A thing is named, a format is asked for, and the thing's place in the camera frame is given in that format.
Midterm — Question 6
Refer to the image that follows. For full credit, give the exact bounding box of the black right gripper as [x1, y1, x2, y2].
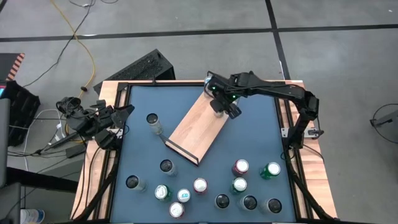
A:
[208, 88, 243, 120]

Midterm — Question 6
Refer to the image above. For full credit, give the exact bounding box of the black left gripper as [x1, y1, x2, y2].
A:
[98, 105, 136, 129]

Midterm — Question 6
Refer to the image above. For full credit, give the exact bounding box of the green Sprite can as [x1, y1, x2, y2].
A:
[229, 176, 248, 195]
[259, 161, 282, 180]
[154, 184, 174, 202]

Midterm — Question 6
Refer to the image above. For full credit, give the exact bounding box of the white Celsius can orange print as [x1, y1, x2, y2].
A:
[146, 112, 164, 136]

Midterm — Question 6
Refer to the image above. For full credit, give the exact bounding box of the black power adapter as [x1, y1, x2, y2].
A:
[65, 143, 87, 159]

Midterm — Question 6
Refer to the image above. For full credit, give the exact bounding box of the white Celsius Arctic Vibe can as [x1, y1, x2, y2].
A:
[159, 158, 179, 177]

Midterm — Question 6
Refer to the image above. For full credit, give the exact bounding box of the tall white can black lid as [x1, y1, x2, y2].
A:
[259, 197, 283, 215]
[125, 174, 147, 192]
[238, 194, 258, 212]

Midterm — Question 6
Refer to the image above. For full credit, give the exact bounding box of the white yellow Celsius can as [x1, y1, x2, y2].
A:
[213, 193, 231, 210]

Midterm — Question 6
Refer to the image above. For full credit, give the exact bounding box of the black plastic crate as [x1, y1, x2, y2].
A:
[0, 80, 41, 147]

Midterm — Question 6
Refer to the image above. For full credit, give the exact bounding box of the black floor beam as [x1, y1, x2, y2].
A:
[6, 167, 78, 193]

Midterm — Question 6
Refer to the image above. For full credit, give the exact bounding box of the orange black striped panel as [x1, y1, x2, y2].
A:
[0, 52, 25, 82]

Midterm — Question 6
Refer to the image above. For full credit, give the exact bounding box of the yellow floor cable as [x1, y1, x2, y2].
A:
[49, 0, 96, 144]

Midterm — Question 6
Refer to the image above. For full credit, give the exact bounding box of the black diagonal frame strut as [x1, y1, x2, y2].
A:
[73, 149, 121, 222]
[285, 149, 333, 222]

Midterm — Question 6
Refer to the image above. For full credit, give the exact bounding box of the black floor cable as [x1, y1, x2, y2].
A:
[22, 0, 96, 88]

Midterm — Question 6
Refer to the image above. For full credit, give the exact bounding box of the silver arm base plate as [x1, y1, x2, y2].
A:
[280, 126, 325, 139]

